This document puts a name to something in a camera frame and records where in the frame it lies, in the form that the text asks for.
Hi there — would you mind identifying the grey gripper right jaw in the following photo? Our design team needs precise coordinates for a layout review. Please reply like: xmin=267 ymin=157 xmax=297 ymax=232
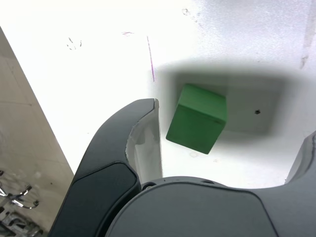
xmin=103 ymin=130 xmax=316 ymax=237

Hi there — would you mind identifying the green cube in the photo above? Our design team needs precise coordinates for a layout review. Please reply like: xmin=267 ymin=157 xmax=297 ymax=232
xmin=165 ymin=83 xmax=228 ymax=156

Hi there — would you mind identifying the chrome metal frame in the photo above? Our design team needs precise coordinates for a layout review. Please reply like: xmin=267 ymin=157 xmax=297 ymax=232
xmin=0 ymin=169 xmax=44 ymax=237

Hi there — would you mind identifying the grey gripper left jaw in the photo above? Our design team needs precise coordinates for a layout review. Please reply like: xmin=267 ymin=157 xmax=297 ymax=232
xmin=48 ymin=98 xmax=164 ymax=237

